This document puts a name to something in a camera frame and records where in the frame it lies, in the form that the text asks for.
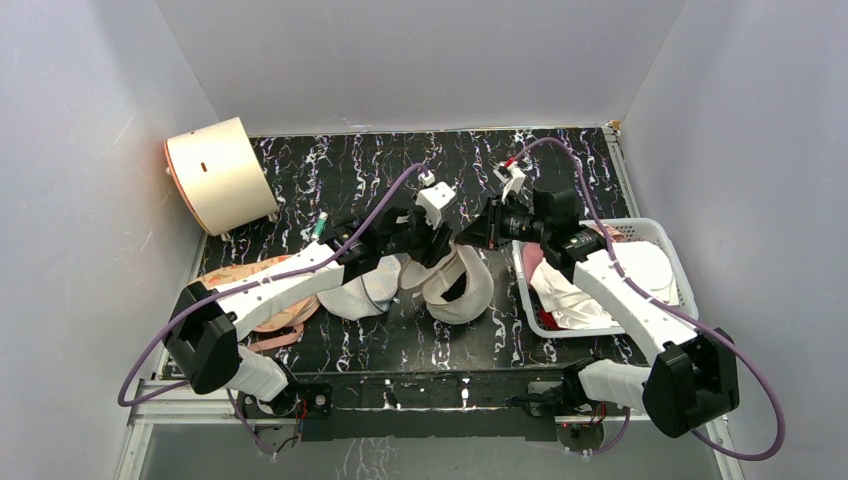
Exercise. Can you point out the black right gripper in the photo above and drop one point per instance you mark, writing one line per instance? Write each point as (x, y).
(494, 224)

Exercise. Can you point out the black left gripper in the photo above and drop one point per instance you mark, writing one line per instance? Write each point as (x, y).
(435, 242)

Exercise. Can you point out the white mesh bag beige zipper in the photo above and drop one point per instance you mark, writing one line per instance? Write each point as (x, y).
(456, 291)

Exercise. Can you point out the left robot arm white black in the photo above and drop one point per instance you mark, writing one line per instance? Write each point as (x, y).
(210, 324)

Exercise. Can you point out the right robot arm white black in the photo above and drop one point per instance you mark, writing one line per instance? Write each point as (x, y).
(691, 378)

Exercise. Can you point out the floral orange bra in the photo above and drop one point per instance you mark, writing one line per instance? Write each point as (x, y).
(284, 328)

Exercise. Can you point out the white plastic laundry basket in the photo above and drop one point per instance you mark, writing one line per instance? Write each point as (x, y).
(644, 229)

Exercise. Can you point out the pink garment in basket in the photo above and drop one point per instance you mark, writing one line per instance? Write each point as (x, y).
(532, 255)

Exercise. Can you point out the white cloth in basket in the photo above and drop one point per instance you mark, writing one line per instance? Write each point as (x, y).
(565, 306)

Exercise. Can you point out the green white marker pen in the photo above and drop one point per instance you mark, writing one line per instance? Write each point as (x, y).
(319, 226)

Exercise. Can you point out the cream cylindrical drum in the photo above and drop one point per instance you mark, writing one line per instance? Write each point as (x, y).
(219, 177)

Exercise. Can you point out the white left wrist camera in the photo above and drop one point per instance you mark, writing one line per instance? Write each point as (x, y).
(434, 197)

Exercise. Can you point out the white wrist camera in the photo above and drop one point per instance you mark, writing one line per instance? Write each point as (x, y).
(434, 197)
(511, 176)

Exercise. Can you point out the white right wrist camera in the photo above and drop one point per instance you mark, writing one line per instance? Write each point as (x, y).
(511, 176)

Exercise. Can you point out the aluminium frame rail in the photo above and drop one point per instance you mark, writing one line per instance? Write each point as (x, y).
(182, 436)

